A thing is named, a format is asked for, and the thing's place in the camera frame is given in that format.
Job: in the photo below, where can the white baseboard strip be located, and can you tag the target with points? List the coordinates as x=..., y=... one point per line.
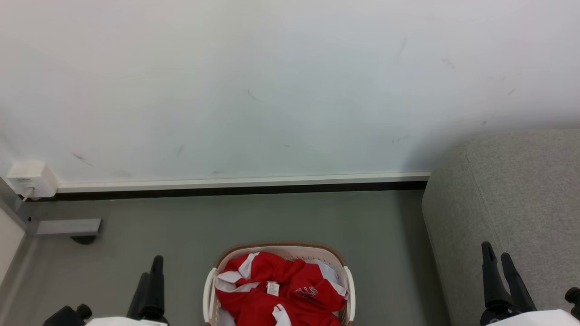
x=244, y=181

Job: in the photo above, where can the white wall socket box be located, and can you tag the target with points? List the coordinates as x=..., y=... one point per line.
x=34, y=179

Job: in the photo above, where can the grey fabric sofa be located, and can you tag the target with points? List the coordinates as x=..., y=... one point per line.
x=512, y=203

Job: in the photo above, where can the white laundry basket brown rim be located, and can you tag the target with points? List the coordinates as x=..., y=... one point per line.
x=346, y=294

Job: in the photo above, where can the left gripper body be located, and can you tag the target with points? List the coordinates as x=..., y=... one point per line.
x=68, y=317

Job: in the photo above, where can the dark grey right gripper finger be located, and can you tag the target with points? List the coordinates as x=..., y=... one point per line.
x=516, y=285
x=491, y=276

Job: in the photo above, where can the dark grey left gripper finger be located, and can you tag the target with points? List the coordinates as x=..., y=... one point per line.
x=157, y=290
x=140, y=299

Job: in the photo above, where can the red and white jersey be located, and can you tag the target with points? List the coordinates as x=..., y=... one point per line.
x=276, y=294

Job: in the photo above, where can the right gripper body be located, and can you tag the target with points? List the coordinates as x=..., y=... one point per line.
x=521, y=317

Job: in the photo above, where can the white furniture panel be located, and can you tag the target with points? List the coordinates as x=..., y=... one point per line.
x=9, y=244

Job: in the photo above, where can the grey metal frame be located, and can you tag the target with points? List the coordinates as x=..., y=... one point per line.
x=68, y=227

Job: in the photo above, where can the black frame foot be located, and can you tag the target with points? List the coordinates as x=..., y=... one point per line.
x=84, y=239

